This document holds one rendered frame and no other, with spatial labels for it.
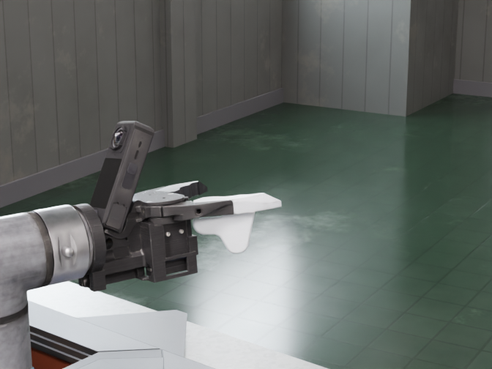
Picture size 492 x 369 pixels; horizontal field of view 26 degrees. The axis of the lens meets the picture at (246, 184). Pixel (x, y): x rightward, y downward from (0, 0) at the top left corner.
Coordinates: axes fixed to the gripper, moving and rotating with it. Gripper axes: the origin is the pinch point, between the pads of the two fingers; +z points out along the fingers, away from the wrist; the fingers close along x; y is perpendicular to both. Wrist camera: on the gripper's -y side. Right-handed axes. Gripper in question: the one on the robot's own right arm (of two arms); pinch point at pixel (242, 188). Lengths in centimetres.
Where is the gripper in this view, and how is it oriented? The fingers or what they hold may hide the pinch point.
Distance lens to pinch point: 117.0
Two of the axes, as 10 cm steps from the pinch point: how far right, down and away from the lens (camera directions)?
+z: 8.3, -1.5, 5.4
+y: 0.7, 9.8, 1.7
